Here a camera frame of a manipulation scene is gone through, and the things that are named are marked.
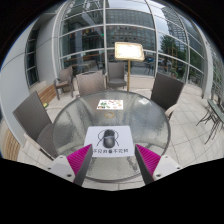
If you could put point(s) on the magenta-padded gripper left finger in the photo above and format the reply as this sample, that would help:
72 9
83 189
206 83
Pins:
79 160

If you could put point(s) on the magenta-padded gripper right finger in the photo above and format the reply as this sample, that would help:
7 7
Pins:
150 160

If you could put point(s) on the black computer mouse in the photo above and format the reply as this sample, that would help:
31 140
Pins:
109 140

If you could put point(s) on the white mouse pad with drawing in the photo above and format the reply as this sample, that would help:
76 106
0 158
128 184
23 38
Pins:
91 138

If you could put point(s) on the colourful laminated menu card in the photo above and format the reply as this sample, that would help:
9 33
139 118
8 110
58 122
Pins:
110 104

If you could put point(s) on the brown wicker armchair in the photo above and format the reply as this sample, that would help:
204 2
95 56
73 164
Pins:
90 83
65 78
31 115
116 71

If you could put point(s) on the dark wicker armchair, beige arms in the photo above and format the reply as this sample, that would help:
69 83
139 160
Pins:
166 90

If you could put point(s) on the dark metal outdoor table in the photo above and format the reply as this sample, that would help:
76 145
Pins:
215 115

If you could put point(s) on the gold menu stand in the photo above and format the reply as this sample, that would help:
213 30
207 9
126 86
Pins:
129 51

